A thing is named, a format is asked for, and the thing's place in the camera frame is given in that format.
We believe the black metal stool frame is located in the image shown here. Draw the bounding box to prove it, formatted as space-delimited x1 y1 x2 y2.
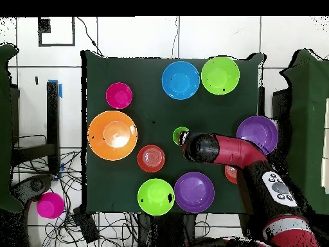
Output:
11 80 61 176

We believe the dark green table cloth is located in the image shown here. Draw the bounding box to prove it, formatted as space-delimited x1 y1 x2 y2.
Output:
80 50 265 215

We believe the black power adapter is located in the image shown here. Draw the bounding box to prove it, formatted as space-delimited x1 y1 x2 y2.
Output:
71 206 100 244

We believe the purple bowl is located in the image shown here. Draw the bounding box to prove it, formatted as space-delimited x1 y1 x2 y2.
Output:
236 115 279 156
173 171 215 214

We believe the black pedestal column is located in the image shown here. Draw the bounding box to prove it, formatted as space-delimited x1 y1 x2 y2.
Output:
137 213 199 247

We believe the black cable with connector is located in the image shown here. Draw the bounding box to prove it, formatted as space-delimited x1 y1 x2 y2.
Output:
76 16 104 58

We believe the large green bowl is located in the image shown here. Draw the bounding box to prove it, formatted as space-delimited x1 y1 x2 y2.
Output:
200 56 240 96

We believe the tangle of black cables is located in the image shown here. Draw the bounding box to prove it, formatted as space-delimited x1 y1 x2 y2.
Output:
11 133 211 247

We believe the green cloth covered table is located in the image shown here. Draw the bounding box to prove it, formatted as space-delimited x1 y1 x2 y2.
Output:
0 42 24 214
279 48 329 217

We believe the green cup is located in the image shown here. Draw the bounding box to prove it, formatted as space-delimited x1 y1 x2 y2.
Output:
172 126 190 146

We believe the pink cup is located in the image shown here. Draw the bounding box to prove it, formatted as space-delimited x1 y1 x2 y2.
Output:
36 192 65 219

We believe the black grey base foot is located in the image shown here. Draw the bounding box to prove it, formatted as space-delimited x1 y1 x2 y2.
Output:
11 174 55 205

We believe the pink bowl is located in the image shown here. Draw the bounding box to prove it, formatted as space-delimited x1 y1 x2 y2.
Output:
105 82 134 109

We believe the large orange bowl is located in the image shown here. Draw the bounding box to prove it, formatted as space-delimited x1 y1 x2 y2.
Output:
87 110 139 161

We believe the small green bowl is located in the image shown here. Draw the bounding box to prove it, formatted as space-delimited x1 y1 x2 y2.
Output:
137 178 175 216

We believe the red-orange bowl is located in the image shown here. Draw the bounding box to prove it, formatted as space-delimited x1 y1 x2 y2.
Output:
137 144 166 173
224 164 238 185

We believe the blue bowl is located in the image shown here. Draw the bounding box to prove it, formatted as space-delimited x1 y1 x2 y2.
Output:
161 60 200 100

